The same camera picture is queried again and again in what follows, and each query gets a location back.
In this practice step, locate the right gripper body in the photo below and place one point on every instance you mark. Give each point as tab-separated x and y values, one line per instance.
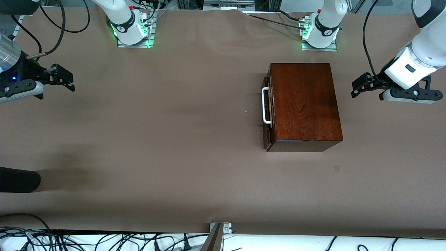
28	70

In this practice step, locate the wooden drawer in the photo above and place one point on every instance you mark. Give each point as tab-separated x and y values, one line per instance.
268	136

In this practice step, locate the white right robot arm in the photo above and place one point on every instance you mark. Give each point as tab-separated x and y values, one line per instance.
126	21

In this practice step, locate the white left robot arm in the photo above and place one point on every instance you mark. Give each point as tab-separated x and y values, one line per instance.
427	48

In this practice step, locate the dark brown wooden cabinet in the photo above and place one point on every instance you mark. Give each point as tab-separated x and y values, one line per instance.
303	104

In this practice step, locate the black rounded object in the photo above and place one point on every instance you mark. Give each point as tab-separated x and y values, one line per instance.
17	179

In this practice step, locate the brown paper table cover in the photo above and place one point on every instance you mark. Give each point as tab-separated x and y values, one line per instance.
174	139

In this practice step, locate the grey metal device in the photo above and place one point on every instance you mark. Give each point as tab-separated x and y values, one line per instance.
228	4

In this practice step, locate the white panel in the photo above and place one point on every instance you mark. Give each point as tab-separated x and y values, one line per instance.
296	244

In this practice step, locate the perforated aluminium rail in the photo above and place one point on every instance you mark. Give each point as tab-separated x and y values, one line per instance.
15	28

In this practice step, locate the silver bracket with dark post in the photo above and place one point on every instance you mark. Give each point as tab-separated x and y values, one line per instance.
217	237

